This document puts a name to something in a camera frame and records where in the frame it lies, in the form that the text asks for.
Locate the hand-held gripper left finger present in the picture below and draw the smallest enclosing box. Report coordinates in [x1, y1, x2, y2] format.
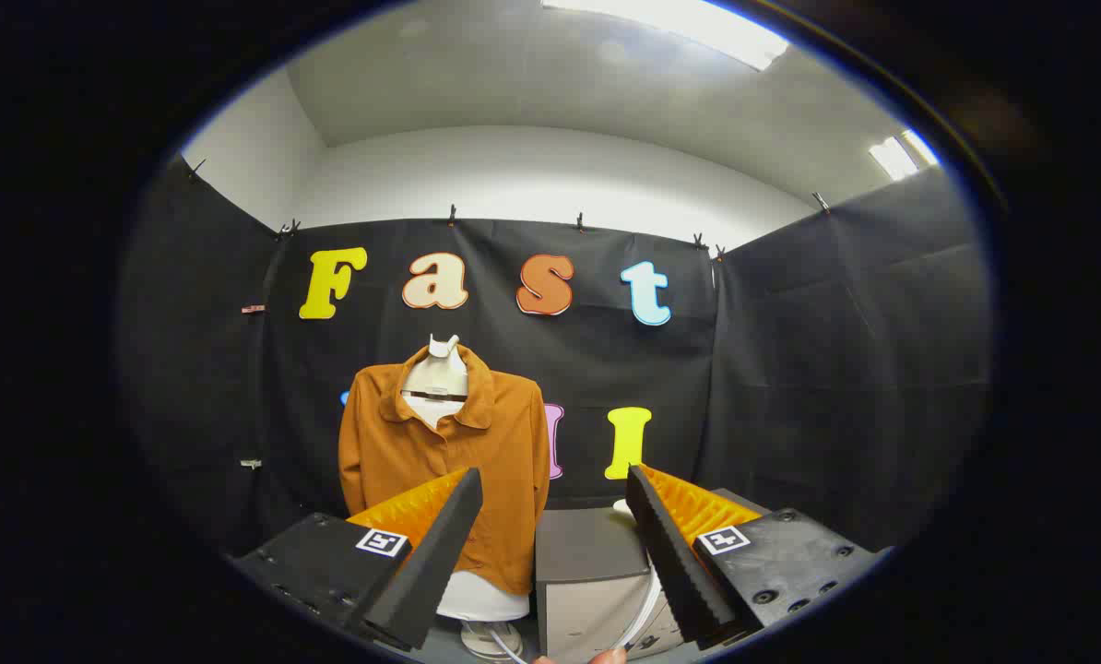
[231, 467, 484, 653]

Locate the brown button shirt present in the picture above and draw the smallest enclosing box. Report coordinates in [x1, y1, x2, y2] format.
[338, 346, 551, 596]

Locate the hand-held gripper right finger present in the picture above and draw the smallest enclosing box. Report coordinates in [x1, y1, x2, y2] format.
[625, 464, 884, 651]

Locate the black backdrop cloth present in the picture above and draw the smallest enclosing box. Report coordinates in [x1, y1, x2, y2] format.
[117, 157, 992, 563]

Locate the grey cabinet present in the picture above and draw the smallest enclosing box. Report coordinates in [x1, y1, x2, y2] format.
[534, 489, 773, 661]

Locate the small ceiling light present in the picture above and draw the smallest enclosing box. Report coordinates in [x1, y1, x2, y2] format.
[869, 129, 940, 182]

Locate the white mannequin torso stand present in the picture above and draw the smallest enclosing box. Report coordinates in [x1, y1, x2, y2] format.
[401, 334, 531, 661]

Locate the long ceiling light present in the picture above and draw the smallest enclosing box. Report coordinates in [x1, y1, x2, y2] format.
[541, 0, 791, 71]

